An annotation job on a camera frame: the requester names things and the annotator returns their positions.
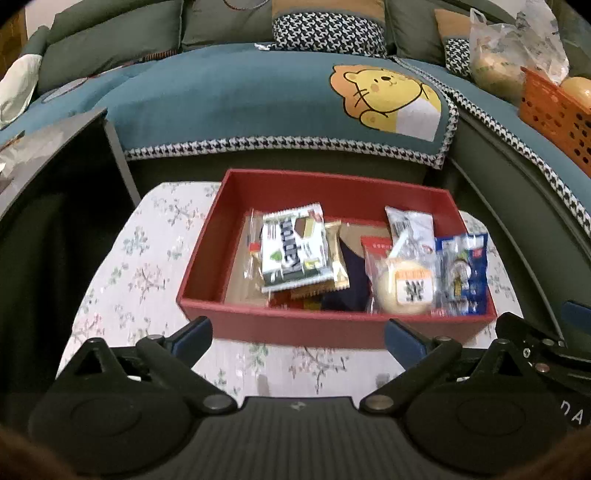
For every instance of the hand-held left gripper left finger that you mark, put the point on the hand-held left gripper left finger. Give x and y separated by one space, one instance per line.
194 334

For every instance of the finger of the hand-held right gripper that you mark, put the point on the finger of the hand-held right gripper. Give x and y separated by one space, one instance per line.
579 313
519 330

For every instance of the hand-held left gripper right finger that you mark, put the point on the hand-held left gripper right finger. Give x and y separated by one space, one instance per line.
406 339

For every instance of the round pale pastry packet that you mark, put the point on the round pale pastry packet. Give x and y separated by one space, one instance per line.
401 286

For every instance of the blue white snack packet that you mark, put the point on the blue white snack packet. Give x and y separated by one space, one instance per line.
461 277

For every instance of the dark blue foil snack packet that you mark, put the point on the dark blue foil snack packet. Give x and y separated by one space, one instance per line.
351 281

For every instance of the red cardboard box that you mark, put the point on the red cardboard box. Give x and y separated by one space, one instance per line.
286 327

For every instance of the red crown print packet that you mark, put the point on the red crown print packet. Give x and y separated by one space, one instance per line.
374 251

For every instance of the golden brown cookie packet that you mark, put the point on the golden brown cookie packet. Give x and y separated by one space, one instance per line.
337 258

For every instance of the long white snack packet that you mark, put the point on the long white snack packet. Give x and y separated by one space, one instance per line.
411 226

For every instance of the green white snack packet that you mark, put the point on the green white snack packet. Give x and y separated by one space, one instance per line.
295 249

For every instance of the floral tablecloth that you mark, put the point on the floral tablecloth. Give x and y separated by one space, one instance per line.
138 277

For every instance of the dark green sofa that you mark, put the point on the dark green sofa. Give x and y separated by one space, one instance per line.
508 184

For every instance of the orange plastic basket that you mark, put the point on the orange plastic basket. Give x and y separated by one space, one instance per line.
554 120

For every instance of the yellow round fruit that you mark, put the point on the yellow round fruit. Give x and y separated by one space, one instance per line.
577 87

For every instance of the black side table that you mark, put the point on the black side table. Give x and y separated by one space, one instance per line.
46 152

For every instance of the teal lion print sofa cover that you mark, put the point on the teal lion print sofa cover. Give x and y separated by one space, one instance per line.
231 92

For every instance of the white printed paper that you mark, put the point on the white printed paper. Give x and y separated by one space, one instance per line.
11 157

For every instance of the clear plastic bag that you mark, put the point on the clear plastic bag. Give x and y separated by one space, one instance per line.
498 55

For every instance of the tan houndstooth pillow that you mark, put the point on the tan houndstooth pillow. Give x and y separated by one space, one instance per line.
328 27
455 46

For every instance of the dark green cushion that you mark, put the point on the dark green cushion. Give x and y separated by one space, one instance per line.
226 23
111 41
413 27

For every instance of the white crumpled cloth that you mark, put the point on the white crumpled cloth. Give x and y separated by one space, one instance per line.
18 83

